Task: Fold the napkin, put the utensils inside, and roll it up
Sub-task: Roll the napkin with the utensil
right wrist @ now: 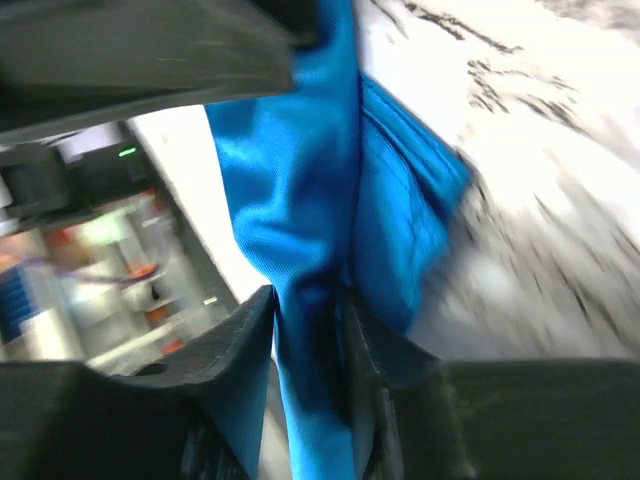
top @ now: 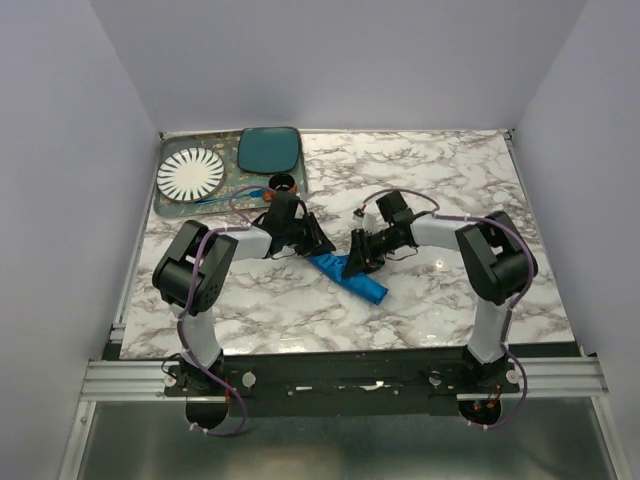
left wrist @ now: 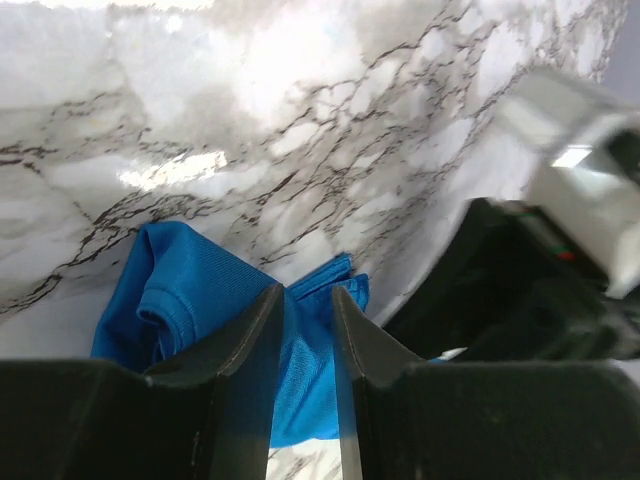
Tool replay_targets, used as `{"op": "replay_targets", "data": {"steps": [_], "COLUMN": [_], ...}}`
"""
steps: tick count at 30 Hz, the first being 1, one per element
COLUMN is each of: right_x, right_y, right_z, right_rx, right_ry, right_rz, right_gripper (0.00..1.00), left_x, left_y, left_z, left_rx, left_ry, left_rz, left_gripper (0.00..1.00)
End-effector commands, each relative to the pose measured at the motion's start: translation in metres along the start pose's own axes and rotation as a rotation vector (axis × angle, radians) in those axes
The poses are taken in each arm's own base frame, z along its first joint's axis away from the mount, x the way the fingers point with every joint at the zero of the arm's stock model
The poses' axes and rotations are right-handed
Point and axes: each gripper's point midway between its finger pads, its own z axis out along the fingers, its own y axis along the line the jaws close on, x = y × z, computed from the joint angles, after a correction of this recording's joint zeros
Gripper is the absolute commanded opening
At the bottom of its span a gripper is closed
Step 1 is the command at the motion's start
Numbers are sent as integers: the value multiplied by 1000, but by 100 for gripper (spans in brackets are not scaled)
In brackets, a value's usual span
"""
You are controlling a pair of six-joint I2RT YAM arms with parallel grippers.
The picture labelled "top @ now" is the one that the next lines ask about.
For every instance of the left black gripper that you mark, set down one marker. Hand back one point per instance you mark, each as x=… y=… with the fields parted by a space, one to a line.
x=318 y=242

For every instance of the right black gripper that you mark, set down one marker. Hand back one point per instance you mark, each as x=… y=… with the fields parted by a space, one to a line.
x=361 y=258

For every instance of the blue cloth napkin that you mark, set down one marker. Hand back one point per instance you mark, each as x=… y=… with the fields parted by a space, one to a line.
x=361 y=285

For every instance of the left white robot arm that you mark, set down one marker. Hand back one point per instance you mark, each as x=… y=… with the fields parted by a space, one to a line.
x=191 y=274

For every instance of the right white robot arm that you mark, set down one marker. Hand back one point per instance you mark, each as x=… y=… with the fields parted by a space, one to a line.
x=499 y=265

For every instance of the orange brown mug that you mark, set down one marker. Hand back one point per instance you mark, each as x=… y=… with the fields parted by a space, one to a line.
x=280 y=182

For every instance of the blue plastic fork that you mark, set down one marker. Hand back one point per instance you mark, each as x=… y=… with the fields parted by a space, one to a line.
x=252 y=193

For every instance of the green patterned tray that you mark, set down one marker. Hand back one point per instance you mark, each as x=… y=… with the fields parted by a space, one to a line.
x=225 y=144

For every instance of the teal square plate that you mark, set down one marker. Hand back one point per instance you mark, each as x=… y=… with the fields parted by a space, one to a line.
x=269 y=150

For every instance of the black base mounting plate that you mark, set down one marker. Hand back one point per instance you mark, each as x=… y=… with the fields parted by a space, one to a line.
x=431 y=381

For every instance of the white striped round plate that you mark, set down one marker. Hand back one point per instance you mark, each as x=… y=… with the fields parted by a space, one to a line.
x=190 y=175

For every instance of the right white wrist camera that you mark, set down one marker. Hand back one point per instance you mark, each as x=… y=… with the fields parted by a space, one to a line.
x=366 y=221

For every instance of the aluminium frame rail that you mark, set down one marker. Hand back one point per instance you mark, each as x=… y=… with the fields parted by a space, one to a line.
x=123 y=381

